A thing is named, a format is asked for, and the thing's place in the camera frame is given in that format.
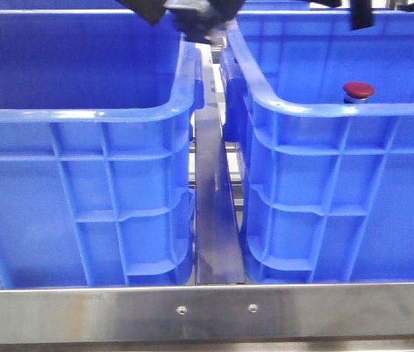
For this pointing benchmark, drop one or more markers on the rail screw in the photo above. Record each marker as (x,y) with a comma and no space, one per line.
(181,310)
(252,308)

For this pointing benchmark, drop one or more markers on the right rail screw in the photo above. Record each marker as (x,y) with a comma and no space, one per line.
(252,308)

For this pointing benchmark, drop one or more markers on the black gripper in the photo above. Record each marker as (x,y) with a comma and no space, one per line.
(194,19)

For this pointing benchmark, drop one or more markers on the blue plastic crate left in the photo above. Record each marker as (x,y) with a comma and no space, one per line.
(95,109)

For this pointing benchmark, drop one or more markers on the metal divider rail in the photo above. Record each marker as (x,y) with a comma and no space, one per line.
(219,259)

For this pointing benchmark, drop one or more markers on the blue plastic crate right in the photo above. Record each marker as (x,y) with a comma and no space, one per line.
(328,186)

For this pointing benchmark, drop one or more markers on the blue crate rear left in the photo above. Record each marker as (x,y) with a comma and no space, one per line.
(60,5)

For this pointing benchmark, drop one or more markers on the blue crate rear right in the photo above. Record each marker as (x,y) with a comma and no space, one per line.
(273,5)

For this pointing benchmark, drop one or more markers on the blue plastic crate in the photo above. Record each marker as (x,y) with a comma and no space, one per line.
(328,186)
(95,109)

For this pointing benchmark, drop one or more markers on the left rail screw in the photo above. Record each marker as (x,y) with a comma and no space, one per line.
(181,310)

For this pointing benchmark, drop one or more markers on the stainless steel front rail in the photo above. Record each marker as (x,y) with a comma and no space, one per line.
(214,312)

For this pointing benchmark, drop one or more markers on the red mushroom push button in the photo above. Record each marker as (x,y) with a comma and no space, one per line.
(357,92)

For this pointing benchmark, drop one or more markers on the yellow mushroom push button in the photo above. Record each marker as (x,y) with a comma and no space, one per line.
(217,36)

